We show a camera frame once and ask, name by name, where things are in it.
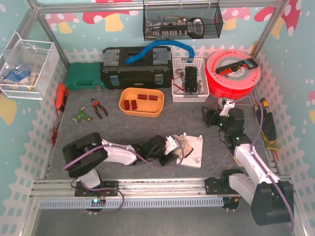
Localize aluminium rail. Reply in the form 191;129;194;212
31;176;293;199

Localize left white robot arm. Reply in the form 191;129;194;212
62;132;186;191

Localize green plastic case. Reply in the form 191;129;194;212
64;62;106;90

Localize white perforated basket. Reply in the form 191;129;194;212
171;58;210;103

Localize orange multimeter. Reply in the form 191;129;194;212
55;84;69;113

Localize clear acrylic wall box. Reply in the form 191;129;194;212
0;32;60;100

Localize small red spring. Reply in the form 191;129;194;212
137;94;148;100
148;95;158;101

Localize black toolbox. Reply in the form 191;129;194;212
100;46;173;90

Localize grey slotted cable duct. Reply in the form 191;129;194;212
39;197;224;209

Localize orange plastic tray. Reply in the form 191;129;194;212
119;88;165;118

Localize blue corrugated hose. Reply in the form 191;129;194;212
126;40;195;65

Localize white work glove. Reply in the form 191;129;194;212
171;135;193;158

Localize black wire mesh basket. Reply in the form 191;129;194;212
143;0;223;41

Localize red handled pliers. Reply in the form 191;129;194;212
91;98;109;120

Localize red filament spool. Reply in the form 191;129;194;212
205;49;261;100

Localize black yellow work glove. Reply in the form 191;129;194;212
261;108;278;150

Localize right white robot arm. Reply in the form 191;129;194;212
202;99;295;232

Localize black terminal strip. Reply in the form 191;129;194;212
215;58;258;76

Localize white peg base plate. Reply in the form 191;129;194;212
180;133;203;168

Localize solder wire spool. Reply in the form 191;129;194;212
216;97;229;111

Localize blue white glove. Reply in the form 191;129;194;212
4;64;32;85

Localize black module in basket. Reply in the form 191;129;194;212
185;66;197;93

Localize yellow handled screwdriver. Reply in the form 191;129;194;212
253;98;269;110

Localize green small tool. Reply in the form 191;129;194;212
72;106;92;123

